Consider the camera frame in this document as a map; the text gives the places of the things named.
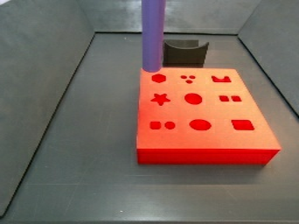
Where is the purple round cylinder peg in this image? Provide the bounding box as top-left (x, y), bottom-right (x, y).
top-left (141, 0), bottom-right (165, 72)

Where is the red shape-sorting block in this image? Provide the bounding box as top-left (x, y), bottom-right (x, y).
top-left (136, 68), bottom-right (281, 165)

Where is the dark grey curved holder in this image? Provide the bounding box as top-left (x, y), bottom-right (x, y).
top-left (163, 39), bottom-right (209, 67)

